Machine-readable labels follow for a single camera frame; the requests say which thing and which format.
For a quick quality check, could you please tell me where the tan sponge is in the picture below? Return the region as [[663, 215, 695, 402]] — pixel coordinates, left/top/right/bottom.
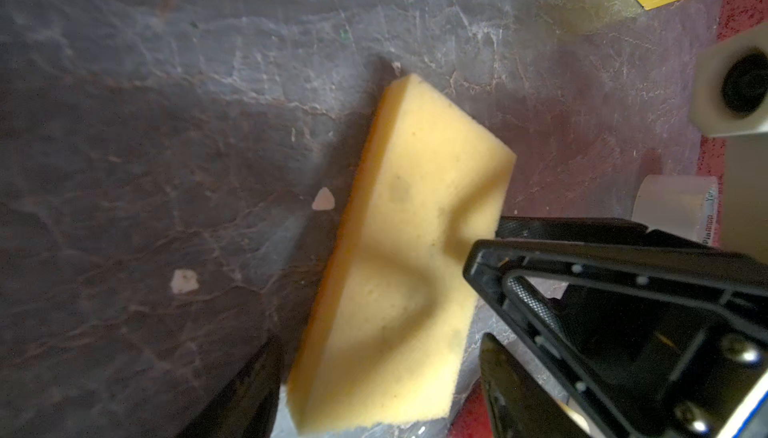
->
[[287, 74, 516, 436]]

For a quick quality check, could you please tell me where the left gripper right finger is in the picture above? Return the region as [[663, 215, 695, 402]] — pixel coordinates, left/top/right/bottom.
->
[[479, 333, 587, 438]]

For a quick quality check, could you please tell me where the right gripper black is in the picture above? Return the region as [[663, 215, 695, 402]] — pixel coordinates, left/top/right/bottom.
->
[[463, 217, 767, 437]]

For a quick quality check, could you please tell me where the clear tape roll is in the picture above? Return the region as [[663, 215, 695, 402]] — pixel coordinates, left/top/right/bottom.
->
[[632, 175, 719, 245]]

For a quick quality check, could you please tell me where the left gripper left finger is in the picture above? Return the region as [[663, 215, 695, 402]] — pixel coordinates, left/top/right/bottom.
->
[[176, 336, 283, 438]]

